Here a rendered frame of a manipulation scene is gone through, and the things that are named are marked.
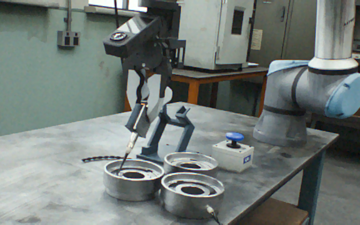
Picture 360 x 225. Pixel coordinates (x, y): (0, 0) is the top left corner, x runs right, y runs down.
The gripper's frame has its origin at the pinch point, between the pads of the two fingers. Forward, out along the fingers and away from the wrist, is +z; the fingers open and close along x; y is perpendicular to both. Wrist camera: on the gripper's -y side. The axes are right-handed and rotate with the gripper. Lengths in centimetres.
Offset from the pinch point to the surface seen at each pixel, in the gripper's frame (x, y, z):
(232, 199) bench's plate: -16.8, 5.9, 13.1
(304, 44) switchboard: 66, 379, -7
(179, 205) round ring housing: -13.3, -7.6, 10.8
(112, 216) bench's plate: -5.4, -13.9, 12.9
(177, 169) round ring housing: -6.6, 3.2, 9.5
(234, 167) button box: -11.2, 19.7, 12.2
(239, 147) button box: -10.6, 23.0, 8.4
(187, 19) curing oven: 108, 209, -19
